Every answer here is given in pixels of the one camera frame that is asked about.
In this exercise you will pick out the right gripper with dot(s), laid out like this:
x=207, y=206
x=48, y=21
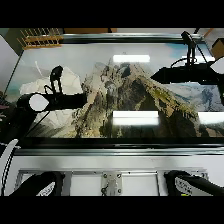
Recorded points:
x=180, y=75

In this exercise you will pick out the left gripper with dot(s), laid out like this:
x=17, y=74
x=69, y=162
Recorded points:
x=65, y=101

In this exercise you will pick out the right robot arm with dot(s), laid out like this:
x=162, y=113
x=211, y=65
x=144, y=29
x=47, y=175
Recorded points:
x=213, y=76

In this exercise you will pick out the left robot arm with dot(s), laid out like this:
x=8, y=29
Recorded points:
x=25, y=110

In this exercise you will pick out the orange wooden rack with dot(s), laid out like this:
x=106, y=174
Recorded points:
x=41, y=40

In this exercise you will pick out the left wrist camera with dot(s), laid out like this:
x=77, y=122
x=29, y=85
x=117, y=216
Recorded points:
x=56, y=74

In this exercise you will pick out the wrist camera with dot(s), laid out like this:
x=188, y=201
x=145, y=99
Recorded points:
x=188, y=40
x=56, y=74

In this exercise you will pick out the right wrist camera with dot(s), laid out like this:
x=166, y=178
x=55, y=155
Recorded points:
x=188, y=40

